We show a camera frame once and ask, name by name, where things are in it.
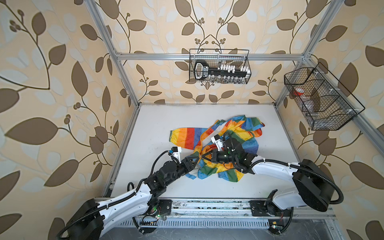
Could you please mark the black wire basket back wall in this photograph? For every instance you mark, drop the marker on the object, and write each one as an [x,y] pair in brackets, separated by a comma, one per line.
[219,56]

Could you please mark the aluminium frame rails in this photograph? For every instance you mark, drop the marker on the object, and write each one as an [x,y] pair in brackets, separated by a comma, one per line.
[150,42]

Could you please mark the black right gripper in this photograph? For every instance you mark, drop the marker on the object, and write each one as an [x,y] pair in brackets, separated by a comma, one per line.
[214,155]

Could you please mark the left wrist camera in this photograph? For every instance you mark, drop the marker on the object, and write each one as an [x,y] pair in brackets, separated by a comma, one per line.
[175,154]

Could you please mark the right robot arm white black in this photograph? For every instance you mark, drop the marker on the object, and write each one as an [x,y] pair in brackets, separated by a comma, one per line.
[311,187]

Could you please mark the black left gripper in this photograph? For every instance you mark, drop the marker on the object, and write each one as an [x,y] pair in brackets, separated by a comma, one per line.
[188,166]

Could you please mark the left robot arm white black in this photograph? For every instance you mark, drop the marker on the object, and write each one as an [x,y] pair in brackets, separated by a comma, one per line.
[95,219]

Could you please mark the red lidded clear container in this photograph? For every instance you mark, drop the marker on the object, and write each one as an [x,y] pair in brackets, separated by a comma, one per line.
[297,92]

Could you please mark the rainbow coloured jacket white lining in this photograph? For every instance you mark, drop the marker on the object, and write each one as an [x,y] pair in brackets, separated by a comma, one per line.
[240,128]

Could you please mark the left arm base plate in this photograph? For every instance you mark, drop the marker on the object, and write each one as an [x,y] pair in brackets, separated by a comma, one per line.
[160,207]

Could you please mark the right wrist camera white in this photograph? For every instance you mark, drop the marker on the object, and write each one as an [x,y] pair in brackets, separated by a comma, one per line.
[218,142]

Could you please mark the black white tool in basket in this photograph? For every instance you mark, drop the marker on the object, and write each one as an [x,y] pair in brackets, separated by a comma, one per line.
[204,71]

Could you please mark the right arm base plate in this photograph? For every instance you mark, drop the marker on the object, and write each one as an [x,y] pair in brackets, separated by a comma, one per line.
[258,208]

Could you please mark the black wire basket wall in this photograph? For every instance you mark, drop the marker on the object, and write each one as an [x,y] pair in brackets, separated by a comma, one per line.
[328,104]
[219,56]

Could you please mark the black wire basket right wall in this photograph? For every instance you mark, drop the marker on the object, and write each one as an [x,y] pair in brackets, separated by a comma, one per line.
[328,104]

